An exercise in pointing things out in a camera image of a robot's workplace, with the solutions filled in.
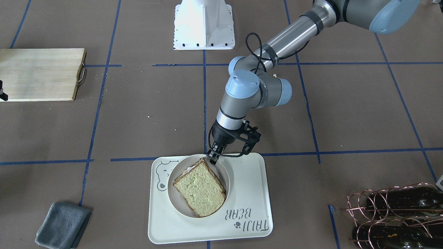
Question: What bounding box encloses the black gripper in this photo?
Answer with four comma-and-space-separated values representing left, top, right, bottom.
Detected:
207, 121, 239, 165

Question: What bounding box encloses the white round plate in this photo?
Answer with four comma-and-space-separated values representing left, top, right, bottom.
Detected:
168, 154, 230, 218

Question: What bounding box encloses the bread slice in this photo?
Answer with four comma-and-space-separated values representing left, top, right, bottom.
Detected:
172, 158, 226, 218

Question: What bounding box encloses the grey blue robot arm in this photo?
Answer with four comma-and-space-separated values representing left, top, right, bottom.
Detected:
206, 0, 419, 165

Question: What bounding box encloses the white bear serving tray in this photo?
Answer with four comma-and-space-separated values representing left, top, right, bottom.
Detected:
147, 153, 273, 244

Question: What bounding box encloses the wooden cutting board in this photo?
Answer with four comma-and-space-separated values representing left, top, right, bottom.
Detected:
0, 48, 87, 101

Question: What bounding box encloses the grey folded cloth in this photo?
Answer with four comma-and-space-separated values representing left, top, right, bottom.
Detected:
35, 202, 92, 249

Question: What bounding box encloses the dark wine bottle lower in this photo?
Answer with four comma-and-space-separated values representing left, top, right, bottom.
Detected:
352, 224, 443, 249

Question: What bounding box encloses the dark wine bottle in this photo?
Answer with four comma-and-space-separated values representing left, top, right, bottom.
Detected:
352, 224, 443, 249
367, 185, 443, 217

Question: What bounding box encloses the dark wine bottle upper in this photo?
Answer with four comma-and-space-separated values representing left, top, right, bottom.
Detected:
367, 185, 443, 217

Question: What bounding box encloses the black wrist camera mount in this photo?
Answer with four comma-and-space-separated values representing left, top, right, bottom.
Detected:
234, 120, 261, 156

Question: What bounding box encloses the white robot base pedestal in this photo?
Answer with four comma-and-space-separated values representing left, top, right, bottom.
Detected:
173, 0, 236, 50

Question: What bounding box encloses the copper wire bottle rack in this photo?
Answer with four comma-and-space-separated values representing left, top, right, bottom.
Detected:
346, 183, 443, 239

